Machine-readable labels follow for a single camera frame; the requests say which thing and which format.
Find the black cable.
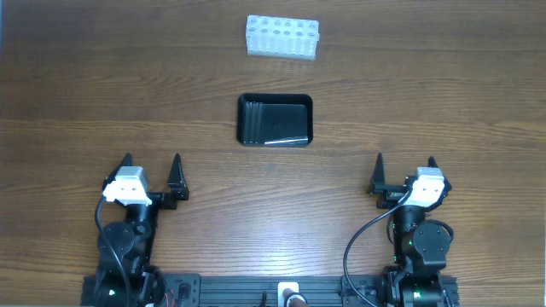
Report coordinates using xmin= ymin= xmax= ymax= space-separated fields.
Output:
xmin=94 ymin=195 xmax=133 ymax=307
xmin=343 ymin=189 xmax=413 ymax=307

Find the white test tube rack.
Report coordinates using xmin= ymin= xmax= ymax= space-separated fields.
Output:
xmin=245 ymin=14 xmax=321 ymax=61

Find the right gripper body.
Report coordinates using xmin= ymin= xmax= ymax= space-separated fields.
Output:
xmin=363 ymin=177 xmax=453 ymax=211

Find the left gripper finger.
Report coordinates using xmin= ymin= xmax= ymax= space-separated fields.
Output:
xmin=166 ymin=152 xmax=190 ymax=193
xmin=102 ymin=152 xmax=134 ymax=189

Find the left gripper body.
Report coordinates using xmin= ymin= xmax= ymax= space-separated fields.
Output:
xmin=146 ymin=190 xmax=190 ymax=211

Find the black tray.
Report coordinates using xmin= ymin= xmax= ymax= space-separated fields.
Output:
xmin=236 ymin=92 xmax=315 ymax=148

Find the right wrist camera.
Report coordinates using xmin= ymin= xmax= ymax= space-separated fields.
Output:
xmin=404 ymin=166 xmax=445 ymax=209

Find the mounting rail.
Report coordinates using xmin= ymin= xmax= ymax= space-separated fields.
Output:
xmin=80 ymin=273 xmax=461 ymax=307

